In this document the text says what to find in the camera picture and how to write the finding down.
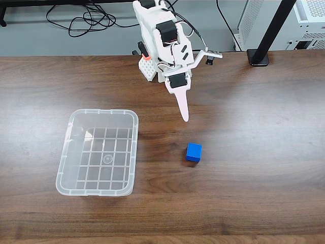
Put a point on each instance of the black pole with base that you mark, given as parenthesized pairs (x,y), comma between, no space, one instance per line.
(273,28)

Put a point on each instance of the clear plastic container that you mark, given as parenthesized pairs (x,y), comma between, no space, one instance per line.
(97,152)

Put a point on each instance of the white perforated computer case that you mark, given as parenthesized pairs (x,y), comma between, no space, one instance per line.
(307,28)

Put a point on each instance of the small board camera on bracket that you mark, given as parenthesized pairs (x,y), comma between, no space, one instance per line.
(212,54)

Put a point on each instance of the black and orange clamp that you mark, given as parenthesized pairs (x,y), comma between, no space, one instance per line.
(141,48)

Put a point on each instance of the blue cube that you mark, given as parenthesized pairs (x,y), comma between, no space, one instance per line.
(193,152)

